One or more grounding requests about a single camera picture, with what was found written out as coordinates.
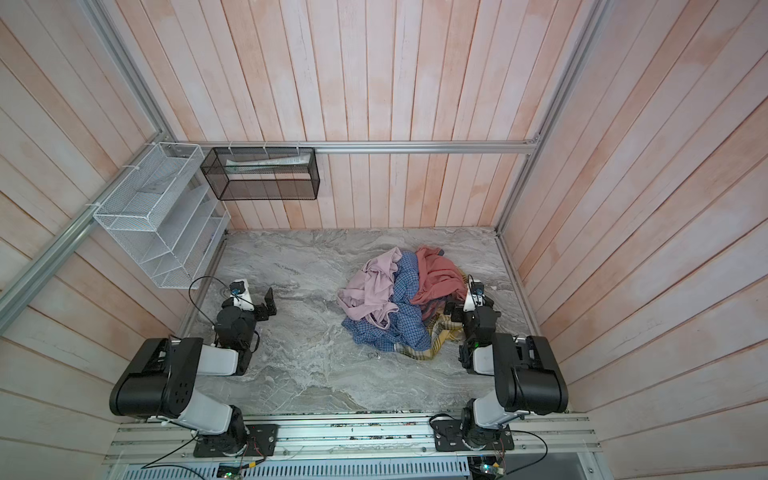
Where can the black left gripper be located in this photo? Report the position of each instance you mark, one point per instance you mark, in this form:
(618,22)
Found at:
(261,306)

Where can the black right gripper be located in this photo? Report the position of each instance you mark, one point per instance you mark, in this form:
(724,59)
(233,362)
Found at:
(455,308)

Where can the yellow plaid cloth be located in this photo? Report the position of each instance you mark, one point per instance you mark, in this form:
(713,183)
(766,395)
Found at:
(426,321)

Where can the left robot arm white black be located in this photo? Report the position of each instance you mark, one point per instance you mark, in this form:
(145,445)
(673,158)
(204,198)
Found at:
(159,383)

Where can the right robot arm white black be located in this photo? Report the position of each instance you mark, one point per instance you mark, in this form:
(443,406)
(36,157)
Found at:
(527,381)

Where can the red cloth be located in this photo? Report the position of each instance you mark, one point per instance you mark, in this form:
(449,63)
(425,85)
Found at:
(437,276)

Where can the blue checked cloth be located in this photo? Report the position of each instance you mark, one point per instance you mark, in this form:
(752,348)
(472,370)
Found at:
(365,334)

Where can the pink cloth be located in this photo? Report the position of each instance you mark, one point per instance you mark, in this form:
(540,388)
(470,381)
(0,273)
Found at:
(367,296)

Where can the black mesh basket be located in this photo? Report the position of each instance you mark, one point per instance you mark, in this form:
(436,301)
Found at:
(262,173)

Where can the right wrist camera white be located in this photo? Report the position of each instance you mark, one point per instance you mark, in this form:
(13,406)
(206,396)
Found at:
(475,296)

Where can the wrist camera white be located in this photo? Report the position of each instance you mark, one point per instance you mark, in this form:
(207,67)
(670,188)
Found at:
(240,296)
(475,296)

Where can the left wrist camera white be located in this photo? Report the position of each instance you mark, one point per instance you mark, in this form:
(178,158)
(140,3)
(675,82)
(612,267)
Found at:
(240,296)

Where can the aluminium mounting rail base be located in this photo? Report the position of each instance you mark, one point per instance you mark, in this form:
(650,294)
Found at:
(400,445)

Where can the white wire mesh shelf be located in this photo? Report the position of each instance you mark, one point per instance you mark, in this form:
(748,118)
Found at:
(166,220)

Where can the aluminium frame horizontal bar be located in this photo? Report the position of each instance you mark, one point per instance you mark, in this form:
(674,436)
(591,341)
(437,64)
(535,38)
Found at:
(389,147)

